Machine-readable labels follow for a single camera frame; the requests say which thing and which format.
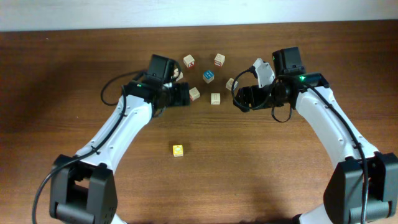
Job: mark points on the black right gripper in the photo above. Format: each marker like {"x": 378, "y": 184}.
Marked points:
{"x": 244, "y": 98}

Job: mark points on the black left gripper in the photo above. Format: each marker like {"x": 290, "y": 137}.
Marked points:
{"x": 181, "y": 94}

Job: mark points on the yellow wooden block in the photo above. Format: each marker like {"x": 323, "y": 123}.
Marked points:
{"x": 177, "y": 150}

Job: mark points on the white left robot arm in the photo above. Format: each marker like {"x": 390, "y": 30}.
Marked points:
{"x": 83, "y": 188}

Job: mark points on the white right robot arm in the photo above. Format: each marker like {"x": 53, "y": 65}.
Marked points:
{"x": 363, "y": 186}

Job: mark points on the wooden block blue side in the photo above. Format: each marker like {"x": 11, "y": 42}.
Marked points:
{"x": 177, "y": 75}

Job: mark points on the wooden block shell picture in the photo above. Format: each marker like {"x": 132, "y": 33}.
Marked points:
{"x": 231, "y": 85}

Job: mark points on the wooden block red X side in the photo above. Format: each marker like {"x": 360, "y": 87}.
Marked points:
{"x": 189, "y": 61}

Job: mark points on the wooden block letter I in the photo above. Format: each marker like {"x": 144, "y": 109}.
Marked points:
{"x": 215, "y": 99}

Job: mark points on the blue top wooden block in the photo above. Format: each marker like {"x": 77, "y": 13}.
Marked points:
{"x": 208, "y": 76}

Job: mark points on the wooden block red top right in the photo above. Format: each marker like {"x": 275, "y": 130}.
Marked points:
{"x": 219, "y": 60}

